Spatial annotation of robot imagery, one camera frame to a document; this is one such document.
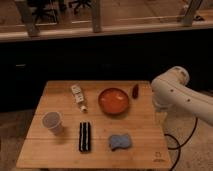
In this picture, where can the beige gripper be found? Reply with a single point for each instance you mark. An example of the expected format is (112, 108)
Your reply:
(160, 117)

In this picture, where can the white labelled bottle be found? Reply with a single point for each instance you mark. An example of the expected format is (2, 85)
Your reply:
(79, 97)

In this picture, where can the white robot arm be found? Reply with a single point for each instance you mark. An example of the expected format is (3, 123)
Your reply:
(170, 88)

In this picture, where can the orange ceramic bowl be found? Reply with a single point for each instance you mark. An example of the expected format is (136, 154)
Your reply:
(113, 101)

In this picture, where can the dark red chili pepper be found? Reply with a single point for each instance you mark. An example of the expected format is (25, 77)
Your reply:
(135, 91)

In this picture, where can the blue sponge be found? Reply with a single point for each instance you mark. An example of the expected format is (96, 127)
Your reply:
(119, 142)

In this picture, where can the black white striped cloth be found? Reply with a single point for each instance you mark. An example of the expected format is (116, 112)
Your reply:
(85, 137)

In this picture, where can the wooden table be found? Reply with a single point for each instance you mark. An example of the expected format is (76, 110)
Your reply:
(43, 149)

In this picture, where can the grey paper cup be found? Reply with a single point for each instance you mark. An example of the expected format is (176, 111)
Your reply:
(52, 121)

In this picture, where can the black office chair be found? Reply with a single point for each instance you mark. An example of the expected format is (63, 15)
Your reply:
(43, 8)
(79, 3)

